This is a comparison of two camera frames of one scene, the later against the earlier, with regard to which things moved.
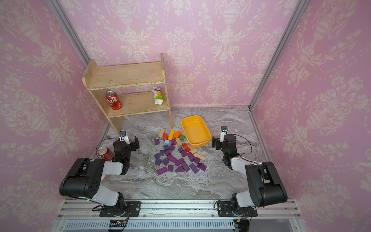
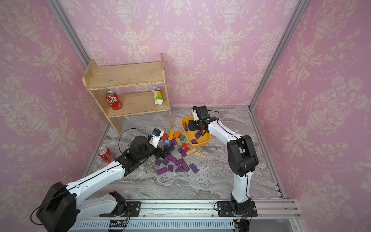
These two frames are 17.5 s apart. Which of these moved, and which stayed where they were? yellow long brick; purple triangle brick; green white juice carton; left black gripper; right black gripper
Moved: left black gripper; right black gripper
Stayed: yellow long brick; green white juice carton; purple triangle brick
